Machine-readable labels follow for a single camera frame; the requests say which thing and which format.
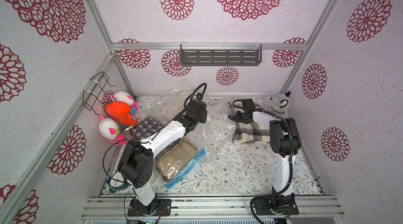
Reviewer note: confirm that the grey cream plaid scarf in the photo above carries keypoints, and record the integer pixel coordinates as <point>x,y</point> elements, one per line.
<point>248,133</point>

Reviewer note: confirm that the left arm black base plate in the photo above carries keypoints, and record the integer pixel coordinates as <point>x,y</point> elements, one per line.
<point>158,207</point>

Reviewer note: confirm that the grey plush husky toy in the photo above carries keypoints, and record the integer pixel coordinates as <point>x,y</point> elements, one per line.
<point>280,103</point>

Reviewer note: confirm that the upper white pink plush toy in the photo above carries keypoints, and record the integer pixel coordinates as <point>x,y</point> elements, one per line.
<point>125,97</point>

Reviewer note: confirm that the teal alarm clock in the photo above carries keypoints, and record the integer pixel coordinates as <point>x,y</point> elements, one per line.
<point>114,186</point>

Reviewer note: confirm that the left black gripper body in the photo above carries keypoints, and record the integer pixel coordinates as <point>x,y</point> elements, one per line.
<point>202,119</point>

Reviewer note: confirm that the red plush toy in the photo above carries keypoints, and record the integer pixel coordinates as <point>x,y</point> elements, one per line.
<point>120,112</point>

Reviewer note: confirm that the clear plastic vacuum bag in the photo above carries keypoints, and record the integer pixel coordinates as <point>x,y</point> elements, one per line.
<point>174,130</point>

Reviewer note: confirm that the cream fringed striped scarf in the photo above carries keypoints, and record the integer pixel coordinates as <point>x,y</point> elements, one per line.
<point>174,106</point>

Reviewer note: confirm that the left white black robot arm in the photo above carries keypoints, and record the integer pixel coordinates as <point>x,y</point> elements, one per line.
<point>136,163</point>

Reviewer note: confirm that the white pink plush toy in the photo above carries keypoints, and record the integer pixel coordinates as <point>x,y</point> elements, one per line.
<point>125,97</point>
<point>110,130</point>

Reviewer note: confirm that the grey metal wall shelf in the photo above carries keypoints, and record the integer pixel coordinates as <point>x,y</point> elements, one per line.
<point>222,57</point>

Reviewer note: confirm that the black wire wall rack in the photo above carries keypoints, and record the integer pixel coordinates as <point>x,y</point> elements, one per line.
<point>92,96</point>

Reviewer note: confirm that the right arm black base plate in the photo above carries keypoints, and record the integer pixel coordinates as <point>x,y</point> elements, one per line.
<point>277,205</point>

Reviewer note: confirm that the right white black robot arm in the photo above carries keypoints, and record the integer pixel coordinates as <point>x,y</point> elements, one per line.
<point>285,141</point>

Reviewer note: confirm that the lower white pink plush toy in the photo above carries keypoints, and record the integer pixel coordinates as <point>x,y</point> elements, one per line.
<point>110,130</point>

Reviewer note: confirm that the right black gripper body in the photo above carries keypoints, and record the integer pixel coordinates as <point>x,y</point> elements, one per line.
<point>241,116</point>

